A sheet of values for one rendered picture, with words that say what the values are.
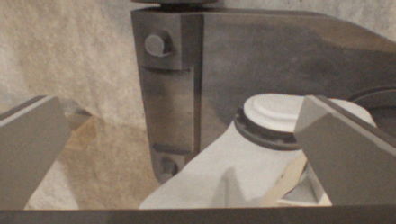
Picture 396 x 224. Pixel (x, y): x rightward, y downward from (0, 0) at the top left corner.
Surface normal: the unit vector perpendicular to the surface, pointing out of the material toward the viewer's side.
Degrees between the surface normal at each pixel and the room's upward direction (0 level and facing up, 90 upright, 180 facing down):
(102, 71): 0
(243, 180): 90
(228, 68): 0
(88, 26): 0
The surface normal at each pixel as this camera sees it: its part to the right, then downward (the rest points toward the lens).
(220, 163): 0.01, -0.86
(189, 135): -0.18, 0.51
